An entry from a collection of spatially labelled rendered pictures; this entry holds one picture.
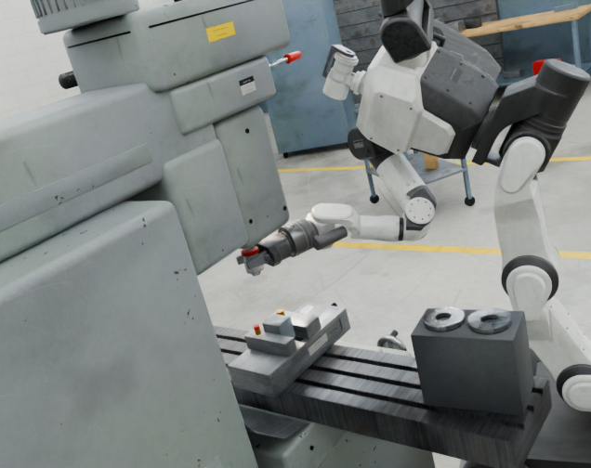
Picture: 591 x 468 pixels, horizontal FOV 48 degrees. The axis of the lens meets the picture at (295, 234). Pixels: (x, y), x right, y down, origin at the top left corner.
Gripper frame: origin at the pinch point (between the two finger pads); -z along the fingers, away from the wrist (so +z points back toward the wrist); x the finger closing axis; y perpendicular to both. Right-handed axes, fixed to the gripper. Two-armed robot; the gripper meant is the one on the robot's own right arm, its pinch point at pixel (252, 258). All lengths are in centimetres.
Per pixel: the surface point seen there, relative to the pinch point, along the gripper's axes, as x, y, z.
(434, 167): -235, 95, 268
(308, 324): 7.8, 20.7, 6.7
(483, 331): 58, 12, 20
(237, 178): 12.0, -24.7, -2.9
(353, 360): 15.1, 32.8, 13.3
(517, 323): 61, 13, 27
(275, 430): 17.5, 37.0, -14.5
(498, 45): -472, 75, 611
